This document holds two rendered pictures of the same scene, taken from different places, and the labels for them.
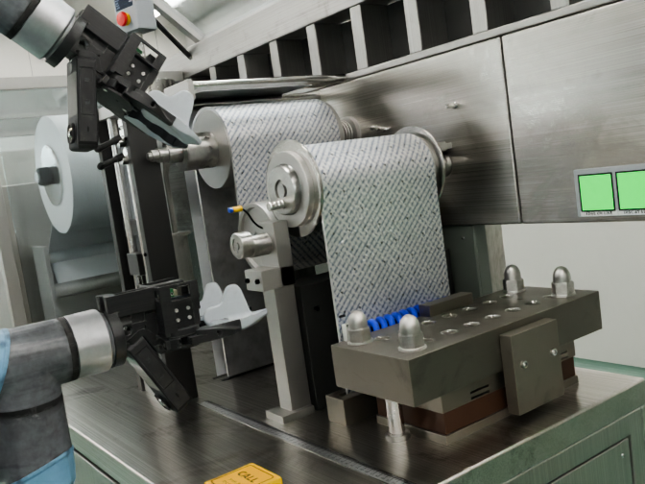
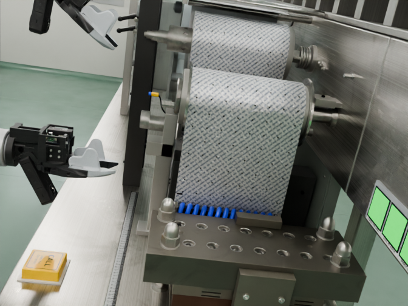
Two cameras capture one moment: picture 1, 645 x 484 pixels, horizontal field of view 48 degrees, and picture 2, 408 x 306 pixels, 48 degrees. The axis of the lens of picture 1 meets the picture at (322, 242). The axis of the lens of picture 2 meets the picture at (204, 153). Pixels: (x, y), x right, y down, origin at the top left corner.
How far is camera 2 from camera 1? 0.60 m
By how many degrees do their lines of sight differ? 32
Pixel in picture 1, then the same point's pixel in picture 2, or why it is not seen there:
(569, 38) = not seen: outside the picture
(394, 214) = (249, 142)
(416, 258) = (258, 178)
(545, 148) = (374, 149)
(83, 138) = (31, 27)
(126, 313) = (20, 140)
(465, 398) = (196, 292)
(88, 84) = not seen: outside the picture
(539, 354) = (266, 296)
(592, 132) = (397, 158)
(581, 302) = (340, 277)
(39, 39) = not seen: outside the picture
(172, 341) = (41, 166)
